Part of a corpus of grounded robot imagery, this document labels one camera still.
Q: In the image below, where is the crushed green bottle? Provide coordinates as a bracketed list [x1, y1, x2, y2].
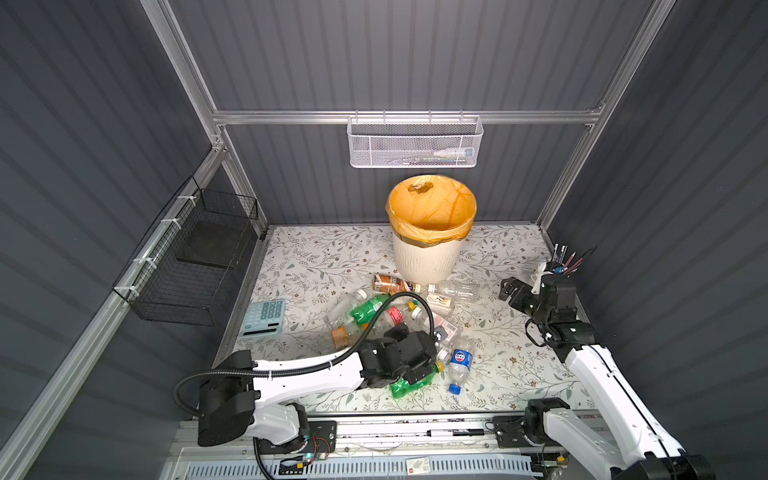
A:
[390, 366, 439, 400]

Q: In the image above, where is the Pepsi blue label bottle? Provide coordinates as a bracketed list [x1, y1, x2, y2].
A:
[447, 346, 474, 395]

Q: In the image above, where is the clear bottle white cap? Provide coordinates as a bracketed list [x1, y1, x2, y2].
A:
[324, 289, 369, 330]

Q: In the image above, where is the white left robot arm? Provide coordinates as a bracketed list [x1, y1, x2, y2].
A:
[195, 326, 437, 447]

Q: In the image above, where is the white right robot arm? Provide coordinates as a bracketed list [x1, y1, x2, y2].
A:
[499, 270, 716, 479]

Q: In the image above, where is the white ribbed waste bin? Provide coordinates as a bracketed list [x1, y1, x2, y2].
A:
[392, 232, 467, 284]

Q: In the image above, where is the orange bin liner bag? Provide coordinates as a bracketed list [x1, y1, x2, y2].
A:
[386, 175, 477, 248]

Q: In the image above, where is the white cup pen holder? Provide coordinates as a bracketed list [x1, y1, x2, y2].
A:
[531, 261, 561, 289]

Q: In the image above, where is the pink label clear bottle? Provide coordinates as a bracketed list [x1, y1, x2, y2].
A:
[377, 305, 414, 331]

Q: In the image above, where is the green Sprite bottle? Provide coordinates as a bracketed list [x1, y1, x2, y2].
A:
[349, 294, 390, 327]

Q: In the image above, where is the red white label bottle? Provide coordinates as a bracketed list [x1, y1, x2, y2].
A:
[411, 306, 461, 348]

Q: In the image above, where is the cream label small bottle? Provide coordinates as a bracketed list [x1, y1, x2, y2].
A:
[425, 293, 455, 317]

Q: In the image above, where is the brown label drink bottle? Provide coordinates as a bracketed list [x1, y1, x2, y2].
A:
[372, 273, 420, 295]

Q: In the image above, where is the large clear empty bottle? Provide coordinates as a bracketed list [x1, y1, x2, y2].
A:
[427, 280, 480, 303]

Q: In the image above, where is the black marker pen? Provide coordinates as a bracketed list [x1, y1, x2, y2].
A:
[427, 428, 486, 438]

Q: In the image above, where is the teal calculator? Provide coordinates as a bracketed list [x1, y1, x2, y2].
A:
[240, 299, 286, 340]

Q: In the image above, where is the black corrugated cable hose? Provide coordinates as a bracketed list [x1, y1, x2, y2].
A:
[172, 291, 436, 418]

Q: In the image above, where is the white wire wall basket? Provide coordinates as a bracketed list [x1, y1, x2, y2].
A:
[346, 115, 484, 169]

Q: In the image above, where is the black wire side basket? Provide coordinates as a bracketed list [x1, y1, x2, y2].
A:
[113, 181, 260, 327]

